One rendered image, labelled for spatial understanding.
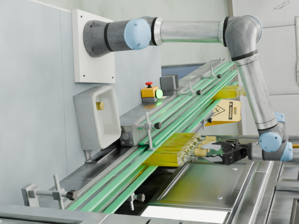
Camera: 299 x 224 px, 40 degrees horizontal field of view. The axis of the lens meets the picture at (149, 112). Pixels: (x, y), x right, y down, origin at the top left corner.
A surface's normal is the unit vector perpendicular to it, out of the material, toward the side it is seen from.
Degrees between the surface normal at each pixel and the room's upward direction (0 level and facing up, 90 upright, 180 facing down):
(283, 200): 90
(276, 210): 90
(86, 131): 90
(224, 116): 74
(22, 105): 0
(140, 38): 8
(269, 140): 90
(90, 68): 0
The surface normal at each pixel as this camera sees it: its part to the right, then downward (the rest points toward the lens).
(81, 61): 0.91, -0.02
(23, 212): -0.13, -0.96
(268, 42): -0.39, 0.27
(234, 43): -0.68, 0.00
